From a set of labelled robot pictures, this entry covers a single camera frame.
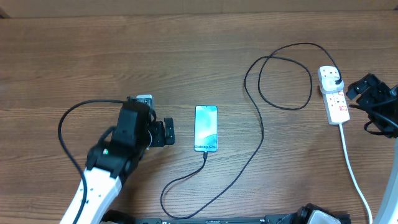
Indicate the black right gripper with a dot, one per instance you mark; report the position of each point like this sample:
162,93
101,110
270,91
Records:
364,99

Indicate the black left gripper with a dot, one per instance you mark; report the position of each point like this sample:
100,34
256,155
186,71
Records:
159,139

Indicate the blue smartphone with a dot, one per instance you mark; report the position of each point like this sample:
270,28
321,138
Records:
206,128

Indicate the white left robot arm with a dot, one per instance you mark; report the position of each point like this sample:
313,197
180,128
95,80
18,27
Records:
114,158

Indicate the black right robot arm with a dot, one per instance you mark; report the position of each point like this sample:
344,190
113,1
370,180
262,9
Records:
387,212

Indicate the white charger adapter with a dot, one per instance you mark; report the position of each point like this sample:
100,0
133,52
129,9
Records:
329,86

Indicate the white power strip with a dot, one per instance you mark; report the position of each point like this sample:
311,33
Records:
335,103

